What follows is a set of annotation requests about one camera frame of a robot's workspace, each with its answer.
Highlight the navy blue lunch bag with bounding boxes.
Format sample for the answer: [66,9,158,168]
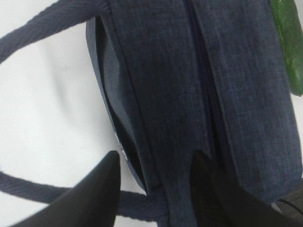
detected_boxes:
[0,0,303,227]

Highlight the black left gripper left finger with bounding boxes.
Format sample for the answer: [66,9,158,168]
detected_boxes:
[16,151,120,227]

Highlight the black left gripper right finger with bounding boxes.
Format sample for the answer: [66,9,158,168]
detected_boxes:
[191,151,302,227]

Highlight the green cucumber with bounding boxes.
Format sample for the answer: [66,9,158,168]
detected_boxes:
[270,0,303,96]

